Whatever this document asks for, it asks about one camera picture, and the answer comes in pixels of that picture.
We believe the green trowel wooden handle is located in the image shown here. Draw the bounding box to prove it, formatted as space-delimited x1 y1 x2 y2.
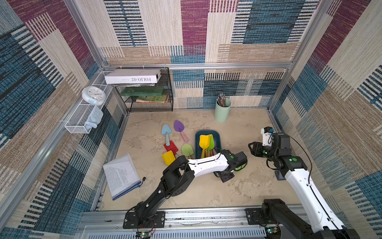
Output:
208 134 215 150
181 143 194 159

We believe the yellow shovel blue tip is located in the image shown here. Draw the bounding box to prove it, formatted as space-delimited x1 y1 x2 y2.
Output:
199 135 210 158
162 150 176 166

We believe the red shovel wooden handle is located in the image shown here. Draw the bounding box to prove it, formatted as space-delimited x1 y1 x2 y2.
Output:
164 140 178 156

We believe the light blue trowel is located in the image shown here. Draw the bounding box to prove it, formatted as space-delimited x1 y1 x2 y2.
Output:
161 124 172 146

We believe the green trowel yellow handle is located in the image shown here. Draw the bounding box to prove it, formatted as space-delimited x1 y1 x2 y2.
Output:
234 163 248 172

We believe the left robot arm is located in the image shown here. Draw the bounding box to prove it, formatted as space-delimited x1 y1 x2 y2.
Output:
134 150 248 229

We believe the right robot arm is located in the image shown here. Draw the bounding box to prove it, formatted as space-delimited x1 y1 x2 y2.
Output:
248 127 360 239

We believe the dark teal storage box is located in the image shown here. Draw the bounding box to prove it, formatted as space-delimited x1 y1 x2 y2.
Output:
195 129 222 159

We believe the white folio box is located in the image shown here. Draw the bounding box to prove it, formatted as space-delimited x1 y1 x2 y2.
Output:
105 69 161 84

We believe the dark smartphone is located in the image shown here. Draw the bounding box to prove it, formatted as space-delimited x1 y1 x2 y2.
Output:
275 170 286 181

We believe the mint green pencil cup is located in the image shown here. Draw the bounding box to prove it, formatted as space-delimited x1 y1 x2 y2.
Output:
214 99 231 122

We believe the colored pencils bundle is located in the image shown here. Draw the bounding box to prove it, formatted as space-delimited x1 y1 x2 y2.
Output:
217 93 227 107

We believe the colourful book on shelf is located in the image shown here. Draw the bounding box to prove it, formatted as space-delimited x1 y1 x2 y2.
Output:
135 95 169 103

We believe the open white book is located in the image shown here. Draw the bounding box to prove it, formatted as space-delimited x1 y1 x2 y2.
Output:
103 153 143 200

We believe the green book on shelf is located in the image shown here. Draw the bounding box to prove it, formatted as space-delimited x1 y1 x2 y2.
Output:
120 86 164 97

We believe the light blue cloth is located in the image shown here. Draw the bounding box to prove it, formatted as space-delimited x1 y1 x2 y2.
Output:
85 106 103 130

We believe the white round clock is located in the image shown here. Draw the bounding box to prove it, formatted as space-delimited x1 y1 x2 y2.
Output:
82 86 106 106

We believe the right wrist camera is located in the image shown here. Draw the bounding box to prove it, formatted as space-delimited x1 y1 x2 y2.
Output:
261 126 274 146

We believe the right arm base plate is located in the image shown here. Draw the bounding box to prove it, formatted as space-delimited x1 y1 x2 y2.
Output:
244 208 279 227

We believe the purple trowel pink handle left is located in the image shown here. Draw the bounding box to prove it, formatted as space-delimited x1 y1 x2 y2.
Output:
174 120 189 143

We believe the black wire shelf rack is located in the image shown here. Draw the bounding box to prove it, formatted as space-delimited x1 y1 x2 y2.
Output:
114 67 174 113

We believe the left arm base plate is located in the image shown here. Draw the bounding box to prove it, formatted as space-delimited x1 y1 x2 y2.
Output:
122 211 166 229

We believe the white wire basket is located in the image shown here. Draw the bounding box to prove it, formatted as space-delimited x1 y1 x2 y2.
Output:
65 85 112 134

